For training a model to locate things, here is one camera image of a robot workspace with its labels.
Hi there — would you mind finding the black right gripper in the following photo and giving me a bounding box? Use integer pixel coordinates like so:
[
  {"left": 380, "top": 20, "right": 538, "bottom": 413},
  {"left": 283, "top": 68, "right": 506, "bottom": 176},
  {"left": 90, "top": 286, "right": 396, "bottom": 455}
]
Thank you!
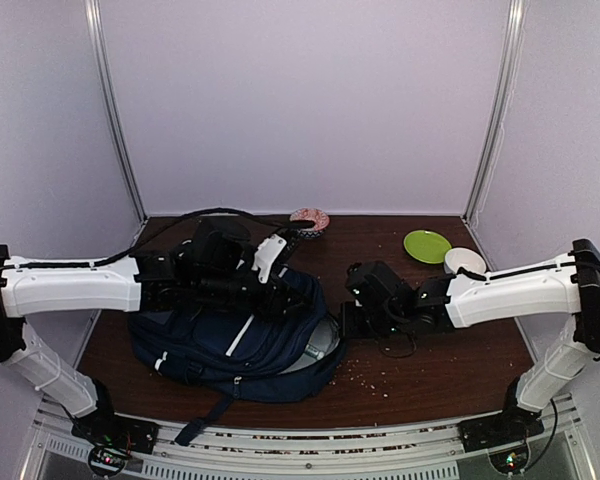
[{"left": 338, "top": 301, "right": 405, "bottom": 339}]

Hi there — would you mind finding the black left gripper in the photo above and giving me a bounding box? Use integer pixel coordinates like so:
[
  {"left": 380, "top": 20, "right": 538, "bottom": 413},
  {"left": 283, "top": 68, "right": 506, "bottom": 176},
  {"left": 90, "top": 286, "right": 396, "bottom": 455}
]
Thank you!
[{"left": 195, "top": 269, "right": 315, "bottom": 327}]

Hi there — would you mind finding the navy blue student backpack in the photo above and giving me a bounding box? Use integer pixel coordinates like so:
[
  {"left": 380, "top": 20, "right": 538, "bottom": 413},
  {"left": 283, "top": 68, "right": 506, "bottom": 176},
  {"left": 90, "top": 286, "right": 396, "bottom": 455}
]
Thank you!
[{"left": 128, "top": 268, "right": 347, "bottom": 446}]

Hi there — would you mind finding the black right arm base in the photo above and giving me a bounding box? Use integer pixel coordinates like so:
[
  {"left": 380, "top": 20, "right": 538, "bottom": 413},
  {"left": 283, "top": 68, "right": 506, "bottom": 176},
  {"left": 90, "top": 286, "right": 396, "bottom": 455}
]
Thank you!
[{"left": 458, "top": 389, "right": 544, "bottom": 452}]

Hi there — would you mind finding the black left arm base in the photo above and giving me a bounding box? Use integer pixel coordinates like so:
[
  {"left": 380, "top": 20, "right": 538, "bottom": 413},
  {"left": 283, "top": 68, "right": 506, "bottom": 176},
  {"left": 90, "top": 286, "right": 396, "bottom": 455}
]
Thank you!
[{"left": 71, "top": 380, "right": 159, "bottom": 454}]

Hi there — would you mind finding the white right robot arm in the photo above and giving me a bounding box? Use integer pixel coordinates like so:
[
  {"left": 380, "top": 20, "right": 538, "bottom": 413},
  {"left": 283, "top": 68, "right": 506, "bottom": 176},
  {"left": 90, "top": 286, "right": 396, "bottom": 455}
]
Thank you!
[{"left": 338, "top": 239, "right": 600, "bottom": 442}]

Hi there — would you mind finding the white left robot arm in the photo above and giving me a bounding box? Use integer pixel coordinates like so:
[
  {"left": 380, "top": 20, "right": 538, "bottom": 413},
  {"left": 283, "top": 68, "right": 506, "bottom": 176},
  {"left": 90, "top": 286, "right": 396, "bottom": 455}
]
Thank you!
[{"left": 0, "top": 209, "right": 313, "bottom": 444}]

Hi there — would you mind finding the green plate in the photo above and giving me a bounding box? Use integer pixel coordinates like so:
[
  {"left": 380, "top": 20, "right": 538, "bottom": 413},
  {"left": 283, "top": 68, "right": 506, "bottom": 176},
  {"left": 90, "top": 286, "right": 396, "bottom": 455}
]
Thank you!
[{"left": 403, "top": 230, "right": 452, "bottom": 265}]

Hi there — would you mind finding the white bowl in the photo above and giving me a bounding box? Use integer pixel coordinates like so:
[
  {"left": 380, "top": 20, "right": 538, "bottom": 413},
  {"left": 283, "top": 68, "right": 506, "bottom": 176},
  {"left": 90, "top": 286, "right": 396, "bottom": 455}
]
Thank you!
[{"left": 443, "top": 247, "right": 487, "bottom": 274}]

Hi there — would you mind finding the red blue patterned bowl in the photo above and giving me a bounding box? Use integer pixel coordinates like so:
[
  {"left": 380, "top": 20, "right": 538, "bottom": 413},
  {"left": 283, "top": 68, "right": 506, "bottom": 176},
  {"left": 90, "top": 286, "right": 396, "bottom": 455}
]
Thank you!
[{"left": 289, "top": 208, "right": 330, "bottom": 239}]

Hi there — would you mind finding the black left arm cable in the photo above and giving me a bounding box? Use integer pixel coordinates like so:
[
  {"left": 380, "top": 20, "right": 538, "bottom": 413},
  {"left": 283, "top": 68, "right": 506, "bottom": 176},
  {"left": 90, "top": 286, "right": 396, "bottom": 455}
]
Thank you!
[{"left": 0, "top": 207, "right": 311, "bottom": 281}]

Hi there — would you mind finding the aluminium front rail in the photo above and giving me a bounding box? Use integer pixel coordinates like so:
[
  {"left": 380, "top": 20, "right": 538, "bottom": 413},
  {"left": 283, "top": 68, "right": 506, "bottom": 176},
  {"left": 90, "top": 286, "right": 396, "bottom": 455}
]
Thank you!
[{"left": 19, "top": 394, "right": 600, "bottom": 479}]

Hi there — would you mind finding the left aluminium frame post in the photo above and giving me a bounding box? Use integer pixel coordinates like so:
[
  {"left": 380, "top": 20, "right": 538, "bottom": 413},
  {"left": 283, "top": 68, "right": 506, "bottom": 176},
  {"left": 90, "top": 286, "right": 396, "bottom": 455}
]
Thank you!
[{"left": 84, "top": 0, "right": 147, "bottom": 223}]

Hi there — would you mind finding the aluminium frame post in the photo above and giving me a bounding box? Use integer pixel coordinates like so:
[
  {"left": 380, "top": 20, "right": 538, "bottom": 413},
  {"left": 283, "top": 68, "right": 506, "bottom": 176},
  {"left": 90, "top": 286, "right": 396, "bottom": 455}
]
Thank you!
[
  {"left": 84, "top": 0, "right": 147, "bottom": 223},
  {"left": 464, "top": 0, "right": 528, "bottom": 226}
]

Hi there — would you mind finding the right aluminium frame post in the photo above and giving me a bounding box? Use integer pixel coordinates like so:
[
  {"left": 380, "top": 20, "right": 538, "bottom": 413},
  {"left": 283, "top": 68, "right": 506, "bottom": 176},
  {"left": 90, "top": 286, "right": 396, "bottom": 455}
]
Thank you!
[{"left": 464, "top": 0, "right": 528, "bottom": 226}]

